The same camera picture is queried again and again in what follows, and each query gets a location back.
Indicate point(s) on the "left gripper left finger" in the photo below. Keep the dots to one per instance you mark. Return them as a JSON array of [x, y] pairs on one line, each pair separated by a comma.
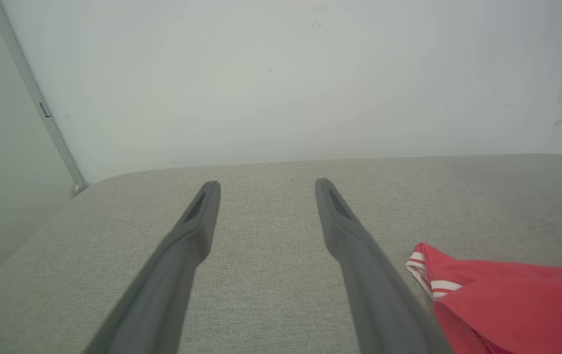
[[162, 290]]

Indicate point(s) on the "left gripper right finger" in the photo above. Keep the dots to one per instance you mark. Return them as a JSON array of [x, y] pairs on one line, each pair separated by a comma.
[[369, 285]]

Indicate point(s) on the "red and white t-shirt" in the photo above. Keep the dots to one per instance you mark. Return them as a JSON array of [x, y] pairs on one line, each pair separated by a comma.
[[507, 305]]

